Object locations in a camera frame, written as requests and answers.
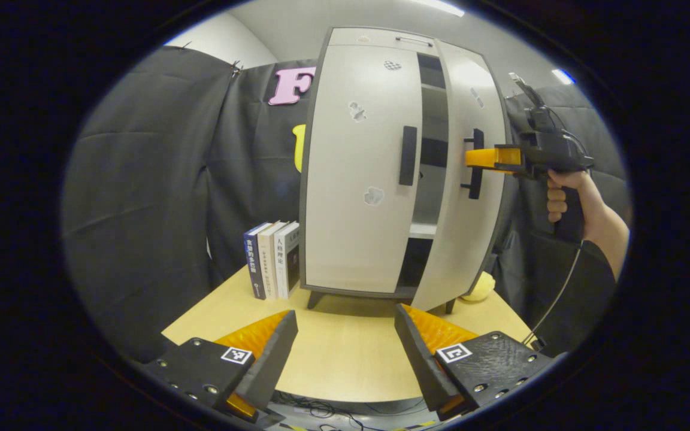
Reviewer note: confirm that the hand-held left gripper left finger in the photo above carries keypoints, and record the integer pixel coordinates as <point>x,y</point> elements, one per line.
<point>273,365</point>

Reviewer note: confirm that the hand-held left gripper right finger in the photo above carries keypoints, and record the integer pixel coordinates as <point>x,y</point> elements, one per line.
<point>423,365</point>

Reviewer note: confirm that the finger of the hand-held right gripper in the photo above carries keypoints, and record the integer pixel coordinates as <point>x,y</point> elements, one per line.
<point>492,158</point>

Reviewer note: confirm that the white double-door shoe cabinet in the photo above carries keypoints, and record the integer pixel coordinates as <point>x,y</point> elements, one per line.
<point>435,149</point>

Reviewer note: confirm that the white shoe cabinet door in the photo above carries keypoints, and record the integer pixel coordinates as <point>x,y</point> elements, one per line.
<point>462,251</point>
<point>351,227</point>

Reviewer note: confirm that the white cabinet shelf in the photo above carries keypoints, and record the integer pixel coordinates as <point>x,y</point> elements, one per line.
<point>423,230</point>
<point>432,87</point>

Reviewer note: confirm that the small ceiling light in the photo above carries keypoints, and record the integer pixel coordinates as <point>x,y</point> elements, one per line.
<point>562,76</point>

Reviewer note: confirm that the yellow plush toy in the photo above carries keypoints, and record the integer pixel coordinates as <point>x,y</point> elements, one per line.
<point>480,288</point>

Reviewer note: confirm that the beige book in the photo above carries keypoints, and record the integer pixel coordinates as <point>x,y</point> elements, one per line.
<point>268,263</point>

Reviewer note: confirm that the black backdrop cloth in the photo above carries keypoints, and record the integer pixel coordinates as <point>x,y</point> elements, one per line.
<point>141,209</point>

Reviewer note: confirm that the black binder clip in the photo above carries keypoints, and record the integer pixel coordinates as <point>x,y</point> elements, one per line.
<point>236,69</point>

